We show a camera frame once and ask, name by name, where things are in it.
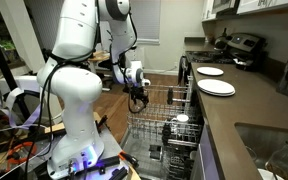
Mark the wooden desk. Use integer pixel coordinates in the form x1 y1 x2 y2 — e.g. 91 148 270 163
88 50 112 65

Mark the black tumbler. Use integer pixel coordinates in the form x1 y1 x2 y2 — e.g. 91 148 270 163
166 87 174 106
162 123 172 146

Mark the white strap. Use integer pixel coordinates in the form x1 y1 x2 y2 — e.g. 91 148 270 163
0 87 46 130

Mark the black kettle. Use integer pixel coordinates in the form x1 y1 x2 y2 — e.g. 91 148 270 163
214 27 232 51

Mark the metal robot table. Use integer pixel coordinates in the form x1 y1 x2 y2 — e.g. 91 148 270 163
17 113 142 180

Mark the wooden board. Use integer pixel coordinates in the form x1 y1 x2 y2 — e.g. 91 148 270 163
43 111 102 134

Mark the white bowl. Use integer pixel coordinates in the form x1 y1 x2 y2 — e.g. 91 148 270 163
257 168 285 180

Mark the wire dishwasher upper rack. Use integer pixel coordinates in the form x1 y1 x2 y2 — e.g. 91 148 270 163
126 84 203 146

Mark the black stand pole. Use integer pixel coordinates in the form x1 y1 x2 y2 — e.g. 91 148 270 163
0 26 30 121

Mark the small green plant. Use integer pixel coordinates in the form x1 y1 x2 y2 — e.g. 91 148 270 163
0 39 17 61

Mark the white mug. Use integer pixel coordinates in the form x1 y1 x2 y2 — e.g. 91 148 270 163
171 114 190 134

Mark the orange cable coil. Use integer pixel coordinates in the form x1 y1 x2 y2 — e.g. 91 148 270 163
6 141 38 164

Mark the grey window blind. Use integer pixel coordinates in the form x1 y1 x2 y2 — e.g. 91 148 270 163
130 0 162 45

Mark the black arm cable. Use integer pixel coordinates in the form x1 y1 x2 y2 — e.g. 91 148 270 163
23 6 139 180

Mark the black microwave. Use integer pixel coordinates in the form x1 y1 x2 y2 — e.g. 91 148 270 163
212 0 240 16

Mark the small black clamp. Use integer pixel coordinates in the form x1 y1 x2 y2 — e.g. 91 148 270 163
95 114 109 134

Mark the black clamp orange handle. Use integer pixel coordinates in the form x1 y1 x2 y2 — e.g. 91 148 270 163
118 150 140 168

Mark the white box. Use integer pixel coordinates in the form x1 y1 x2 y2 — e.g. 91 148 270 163
0 75 40 101

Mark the steel kitchen sink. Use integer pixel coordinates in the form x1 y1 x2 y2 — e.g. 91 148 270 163
234 122 288 180

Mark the stack of white plates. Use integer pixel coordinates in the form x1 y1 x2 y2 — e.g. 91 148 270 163
197 78 236 98

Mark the white storage cabinet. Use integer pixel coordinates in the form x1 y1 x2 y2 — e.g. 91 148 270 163
135 46 146 73

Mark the grey dishwasher door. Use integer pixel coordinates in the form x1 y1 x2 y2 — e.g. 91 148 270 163
120 131 165 180

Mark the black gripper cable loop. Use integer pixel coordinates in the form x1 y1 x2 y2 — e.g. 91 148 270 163
127 93 148 114

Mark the small white plate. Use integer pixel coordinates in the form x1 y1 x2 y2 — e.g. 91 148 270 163
196 66 225 77

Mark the white lower cabinet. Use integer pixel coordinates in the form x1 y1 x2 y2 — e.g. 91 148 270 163
190 124 225 180

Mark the black stove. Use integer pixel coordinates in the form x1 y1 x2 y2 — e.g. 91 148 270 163
178 49 238 88

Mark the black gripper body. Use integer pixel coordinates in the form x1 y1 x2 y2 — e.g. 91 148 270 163
129 84 149 99

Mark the white upper cabinet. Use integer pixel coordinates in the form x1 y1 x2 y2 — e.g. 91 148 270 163
237 0 288 15
202 0 217 22

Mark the wire dishwasher lower rack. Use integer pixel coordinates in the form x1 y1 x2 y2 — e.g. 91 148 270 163
160 139 200 180

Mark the wire dishwasher rack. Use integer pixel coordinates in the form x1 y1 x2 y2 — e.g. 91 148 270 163
160 139 200 180
126 84 203 146

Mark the glass pitcher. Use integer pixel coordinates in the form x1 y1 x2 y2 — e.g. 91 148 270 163
265 141 288 180

